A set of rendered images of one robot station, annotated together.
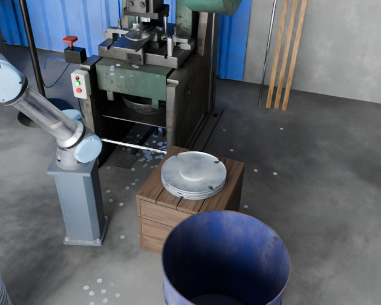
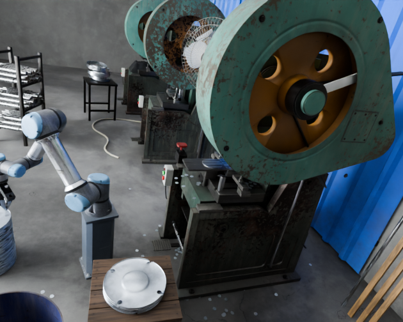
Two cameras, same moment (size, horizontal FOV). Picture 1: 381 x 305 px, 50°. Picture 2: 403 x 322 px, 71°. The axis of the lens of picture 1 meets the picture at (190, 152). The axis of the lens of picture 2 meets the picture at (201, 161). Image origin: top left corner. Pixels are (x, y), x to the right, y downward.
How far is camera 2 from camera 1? 1.31 m
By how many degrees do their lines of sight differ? 44
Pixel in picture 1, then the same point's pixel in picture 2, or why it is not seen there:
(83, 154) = (68, 202)
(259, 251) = not seen: outside the picture
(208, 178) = (132, 295)
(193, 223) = (47, 305)
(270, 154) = not seen: outside the picture
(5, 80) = (30, 125)
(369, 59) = not seen: outside the picture
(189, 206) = (94, 299)
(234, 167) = (168, 311)
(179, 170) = (130, 271)
